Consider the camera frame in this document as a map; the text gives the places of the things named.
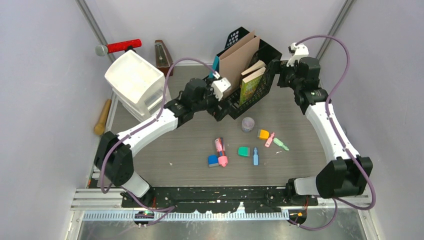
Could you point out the red brown book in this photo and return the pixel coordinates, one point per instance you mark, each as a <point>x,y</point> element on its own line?
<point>256,66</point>

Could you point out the green eraser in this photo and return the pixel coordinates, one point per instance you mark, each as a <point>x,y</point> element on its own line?
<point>243,151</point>

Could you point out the brown wooden metronome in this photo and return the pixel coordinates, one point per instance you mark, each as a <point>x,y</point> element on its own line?
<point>163,59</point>

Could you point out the pink cardboard folder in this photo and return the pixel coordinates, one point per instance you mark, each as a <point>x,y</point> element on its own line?
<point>236,59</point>

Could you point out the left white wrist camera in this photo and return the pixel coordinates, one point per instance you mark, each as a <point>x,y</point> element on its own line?
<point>220,85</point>

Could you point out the orange eraser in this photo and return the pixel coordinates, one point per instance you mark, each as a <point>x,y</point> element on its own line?
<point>263,134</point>

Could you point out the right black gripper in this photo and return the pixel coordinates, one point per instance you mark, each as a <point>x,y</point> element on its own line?
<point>283,69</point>

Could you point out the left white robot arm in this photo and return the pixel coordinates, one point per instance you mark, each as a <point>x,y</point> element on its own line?
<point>115,152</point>

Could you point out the green illustrated book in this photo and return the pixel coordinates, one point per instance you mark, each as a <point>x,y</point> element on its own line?
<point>249,84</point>

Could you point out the black mesh file organizer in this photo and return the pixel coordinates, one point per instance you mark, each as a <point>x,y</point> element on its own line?
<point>250,64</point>

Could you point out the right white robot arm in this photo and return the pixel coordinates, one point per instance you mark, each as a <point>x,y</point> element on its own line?
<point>346,170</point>

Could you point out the white plastic drawer unit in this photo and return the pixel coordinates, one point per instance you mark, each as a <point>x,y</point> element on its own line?
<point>138,84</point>

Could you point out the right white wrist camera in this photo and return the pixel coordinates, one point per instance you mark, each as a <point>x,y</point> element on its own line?
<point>297,51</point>

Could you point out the teal folder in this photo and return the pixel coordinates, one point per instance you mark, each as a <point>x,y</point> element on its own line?
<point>215,66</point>

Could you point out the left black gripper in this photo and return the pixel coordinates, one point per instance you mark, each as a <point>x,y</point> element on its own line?
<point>216,112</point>

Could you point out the red handled microphone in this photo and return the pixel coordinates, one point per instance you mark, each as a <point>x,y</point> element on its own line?
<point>105,49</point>

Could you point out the blue eraser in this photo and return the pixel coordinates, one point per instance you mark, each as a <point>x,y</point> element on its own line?
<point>212,161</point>

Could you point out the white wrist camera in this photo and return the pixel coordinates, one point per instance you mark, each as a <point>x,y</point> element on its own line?
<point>220,85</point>
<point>297,51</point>

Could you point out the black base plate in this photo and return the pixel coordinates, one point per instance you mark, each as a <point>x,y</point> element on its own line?
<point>219,199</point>

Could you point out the clear jar of pins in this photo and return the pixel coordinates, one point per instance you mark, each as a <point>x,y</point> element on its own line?
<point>247,124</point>

